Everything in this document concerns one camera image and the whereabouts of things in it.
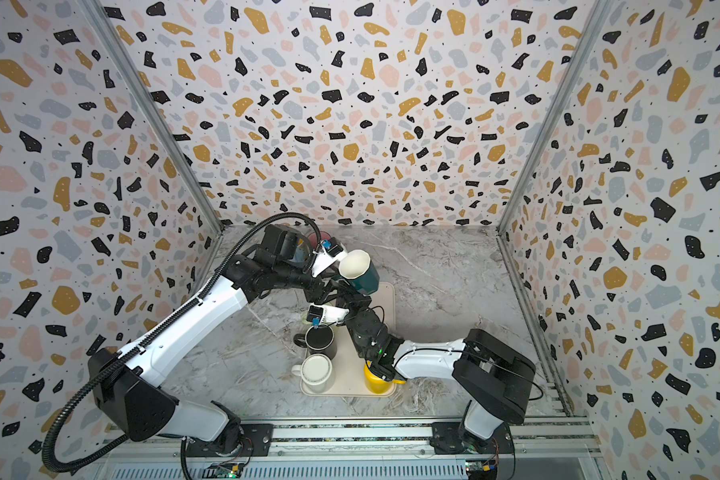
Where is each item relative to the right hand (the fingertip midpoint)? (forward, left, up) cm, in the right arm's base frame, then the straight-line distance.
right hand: (344, 275), depth 76 cm
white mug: (-18, +7, -18) cm, 27 cm away
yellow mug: (-21, -8, -18) cm, 29 cm away
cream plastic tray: (-13, 0, -25) cm, 28 cm away
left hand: (-2, 0, +2) cm, 3 cm away
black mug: (-10, +7, -16) cm, 21 cm away
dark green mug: (+1, -3, +1) cm, 4 cm away
